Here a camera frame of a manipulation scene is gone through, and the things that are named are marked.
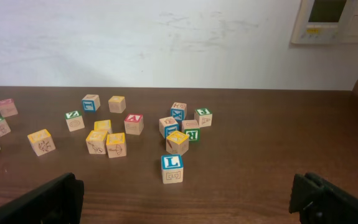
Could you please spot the green J letter block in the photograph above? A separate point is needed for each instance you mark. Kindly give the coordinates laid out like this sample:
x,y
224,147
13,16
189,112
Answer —
x,y
203,116

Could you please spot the wooden block green R side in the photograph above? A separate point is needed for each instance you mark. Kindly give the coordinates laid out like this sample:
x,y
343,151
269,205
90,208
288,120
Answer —
x,y
192,129

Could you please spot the yellow top block back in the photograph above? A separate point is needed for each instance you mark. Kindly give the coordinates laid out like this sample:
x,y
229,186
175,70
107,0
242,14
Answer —
x,y
117,104

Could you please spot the red C letter block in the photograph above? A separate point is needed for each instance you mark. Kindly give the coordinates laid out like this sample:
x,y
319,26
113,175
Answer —
x,y
8,108

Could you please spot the green Z letter block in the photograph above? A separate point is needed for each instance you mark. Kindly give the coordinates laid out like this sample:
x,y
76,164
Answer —
x,y
74,120

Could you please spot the yellow block lower left cluster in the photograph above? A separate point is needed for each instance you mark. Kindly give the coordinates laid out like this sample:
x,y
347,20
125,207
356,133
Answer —
x,y
96,142

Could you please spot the wooden block blue side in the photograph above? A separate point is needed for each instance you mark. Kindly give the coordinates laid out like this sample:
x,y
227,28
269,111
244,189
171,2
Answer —
x,y
91,103
167,126

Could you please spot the blue X side block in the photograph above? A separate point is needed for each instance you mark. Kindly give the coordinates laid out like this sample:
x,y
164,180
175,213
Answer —
x,y
178,111

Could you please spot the yellow block upper cluster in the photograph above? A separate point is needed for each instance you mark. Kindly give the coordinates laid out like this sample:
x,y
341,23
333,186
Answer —
x,y
104,125

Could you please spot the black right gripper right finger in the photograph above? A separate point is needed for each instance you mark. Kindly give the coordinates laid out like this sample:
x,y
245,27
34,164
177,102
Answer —
x,y
318,201

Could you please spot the red A block right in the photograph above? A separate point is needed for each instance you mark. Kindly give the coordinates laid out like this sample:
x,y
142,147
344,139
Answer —
x,y
134,124

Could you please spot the yellow block cluster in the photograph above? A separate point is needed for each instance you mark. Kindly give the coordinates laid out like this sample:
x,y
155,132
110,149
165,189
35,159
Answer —
x,y
104,125
177,143
116,145
96,142

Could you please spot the wooden block blue side right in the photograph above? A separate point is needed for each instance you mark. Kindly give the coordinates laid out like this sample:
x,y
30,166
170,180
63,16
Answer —
x,y
167,126

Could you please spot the blue L letter block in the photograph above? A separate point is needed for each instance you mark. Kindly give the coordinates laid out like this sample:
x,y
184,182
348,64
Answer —
x,y
172,168

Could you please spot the yellow block centre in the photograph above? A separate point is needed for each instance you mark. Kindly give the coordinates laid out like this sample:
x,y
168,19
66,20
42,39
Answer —
x,y
41,142

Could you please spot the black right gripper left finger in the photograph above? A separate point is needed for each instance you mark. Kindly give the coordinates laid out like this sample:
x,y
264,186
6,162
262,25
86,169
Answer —
x,y
58,201

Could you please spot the white wall control panel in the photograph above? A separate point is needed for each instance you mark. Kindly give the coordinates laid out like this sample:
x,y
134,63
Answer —
x,y
326,22

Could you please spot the yellow block lower right cluster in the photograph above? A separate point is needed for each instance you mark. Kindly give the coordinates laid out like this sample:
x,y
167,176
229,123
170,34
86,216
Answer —
x,y
116,145

